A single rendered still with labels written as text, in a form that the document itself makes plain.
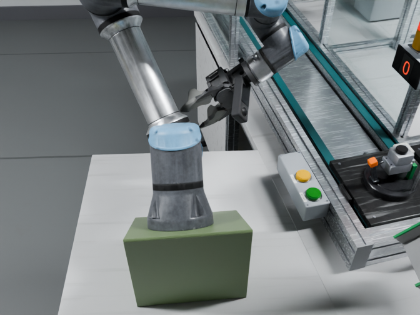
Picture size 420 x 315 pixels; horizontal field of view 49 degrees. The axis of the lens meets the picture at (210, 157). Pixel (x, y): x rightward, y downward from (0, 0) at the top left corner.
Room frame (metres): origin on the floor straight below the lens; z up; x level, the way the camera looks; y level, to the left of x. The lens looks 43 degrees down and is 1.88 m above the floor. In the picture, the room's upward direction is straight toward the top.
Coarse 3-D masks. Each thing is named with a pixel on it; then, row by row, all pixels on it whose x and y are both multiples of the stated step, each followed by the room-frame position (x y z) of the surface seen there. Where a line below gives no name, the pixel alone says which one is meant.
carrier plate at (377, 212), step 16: (336, 160) 0.96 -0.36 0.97; (352, 160) 0.96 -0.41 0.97; (336, 176) 0.91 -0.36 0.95; (352, 176) 0.89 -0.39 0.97; (352, 192) 0.83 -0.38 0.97; (368, 192) 0.83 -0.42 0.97; (416, 192) 0.83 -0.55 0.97; (368, 208) 0.78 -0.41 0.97; (384, 208) 0.78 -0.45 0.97; (400, 208) 0.78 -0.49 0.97; (416, 208) 0.78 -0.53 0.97; (368, 224) 0.73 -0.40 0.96
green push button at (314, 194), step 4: (308, 188) 0.85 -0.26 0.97; (312, 188) 0.84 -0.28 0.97; (316, 188) 0.84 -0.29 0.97; (308, 192) 0.83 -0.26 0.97; (312, 192) 0.83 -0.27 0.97; (316, 192) 0.83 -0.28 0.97; (320, 192) 0.83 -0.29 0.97; (308, 196) 0.82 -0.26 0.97; (312, 196) 0.82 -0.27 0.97; (316, 196) 0.82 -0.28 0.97; (320, 196) 0.82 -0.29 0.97
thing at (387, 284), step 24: (264, 120) 1.28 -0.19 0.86; (264, 144) 1.15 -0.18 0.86; (288, 192) 0.93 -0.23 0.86; (312, 240) 0.76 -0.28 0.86; (336, 264) 0.68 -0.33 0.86; (384, 264) 0.68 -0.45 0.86; (408, 264) 0.68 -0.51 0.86; (336, 288) 0.61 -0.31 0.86; (360, 288) 0.61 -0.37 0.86; (384, 288) 0.61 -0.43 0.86; (408, 288) 0.61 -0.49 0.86; (360, 312) 0.55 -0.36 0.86; (384, 312) 0.55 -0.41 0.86; (408, 312) 0.55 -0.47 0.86
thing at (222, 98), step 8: (240, 64) 1.05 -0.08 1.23; (216, 72) 1.05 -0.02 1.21; (224, 72) 1.04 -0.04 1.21; (232, 72) 1.04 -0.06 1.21; (240, 72) 1.03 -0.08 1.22; (248, 72) 1.00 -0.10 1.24; (208, 80) 1.03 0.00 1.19; (216, 80) 1.02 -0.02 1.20; (224, 80) 1.00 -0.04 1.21; (232, 80) 1.02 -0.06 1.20; (248, 80) 1.01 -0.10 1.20; (256, 80) 0.99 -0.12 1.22; (224, 88) 0.98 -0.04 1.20; (232, 88) 0.99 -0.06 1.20; (216, 96) 0.97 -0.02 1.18; (224, 96) 0.98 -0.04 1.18; (232, 96) 0.99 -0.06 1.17; (224, 104) 0.98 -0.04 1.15
